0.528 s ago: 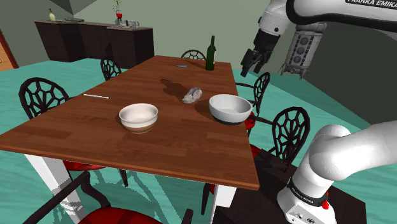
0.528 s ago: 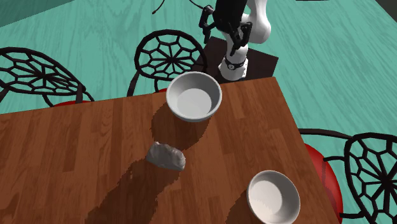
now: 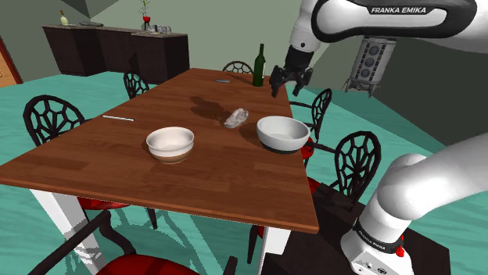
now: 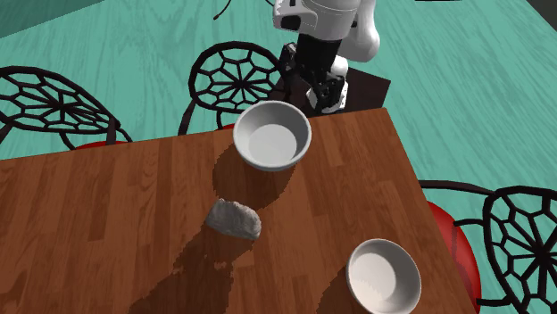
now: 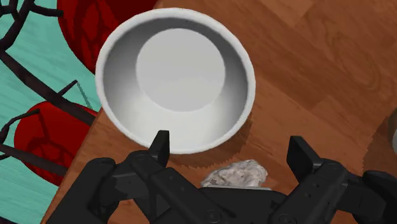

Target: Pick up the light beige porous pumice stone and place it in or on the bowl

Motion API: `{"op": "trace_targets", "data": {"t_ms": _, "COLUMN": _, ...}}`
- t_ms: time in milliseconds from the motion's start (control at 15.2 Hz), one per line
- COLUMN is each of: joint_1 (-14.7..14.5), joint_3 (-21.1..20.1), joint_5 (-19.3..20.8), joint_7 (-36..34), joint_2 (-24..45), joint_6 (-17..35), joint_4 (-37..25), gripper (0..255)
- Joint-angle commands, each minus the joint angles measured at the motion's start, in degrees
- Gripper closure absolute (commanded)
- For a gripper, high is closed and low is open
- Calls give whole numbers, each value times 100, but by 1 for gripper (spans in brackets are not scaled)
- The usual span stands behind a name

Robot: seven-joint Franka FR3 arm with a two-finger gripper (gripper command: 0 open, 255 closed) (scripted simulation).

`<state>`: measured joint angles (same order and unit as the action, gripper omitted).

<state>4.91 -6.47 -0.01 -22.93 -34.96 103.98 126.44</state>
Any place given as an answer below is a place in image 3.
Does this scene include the dark green wine bottle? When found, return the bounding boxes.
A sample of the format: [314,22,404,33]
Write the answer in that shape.
[252,43,267,88]

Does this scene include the black lattice chair red seat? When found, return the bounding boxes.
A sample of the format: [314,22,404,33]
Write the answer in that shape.
[221,60,255,76]
[288,87,334,170]
[122,70,151,100]
[246,130,382,266]
[22,94,159,231]
[27,209,239,275]

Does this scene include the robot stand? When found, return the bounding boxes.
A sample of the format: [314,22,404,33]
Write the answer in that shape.
[262,182,453,275]

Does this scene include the white bowl dark base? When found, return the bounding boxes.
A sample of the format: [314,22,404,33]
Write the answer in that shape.
[255,115,312,155]

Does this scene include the wooden dining table white legs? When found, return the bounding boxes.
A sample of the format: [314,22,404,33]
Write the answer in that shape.
[0,67,321,275]

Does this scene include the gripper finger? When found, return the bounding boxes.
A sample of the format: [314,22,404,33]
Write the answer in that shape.
[269,65,288,98]
[292,67,314,97]

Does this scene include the dark wooden sideboard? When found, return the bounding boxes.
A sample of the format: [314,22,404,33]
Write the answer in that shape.
[41,0,191,86]

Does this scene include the orange wooden door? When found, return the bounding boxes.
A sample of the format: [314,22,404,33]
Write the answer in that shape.
[0,35,23,89]

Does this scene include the white bowl brown base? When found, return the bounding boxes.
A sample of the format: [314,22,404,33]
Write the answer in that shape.
[145,126,196,165]

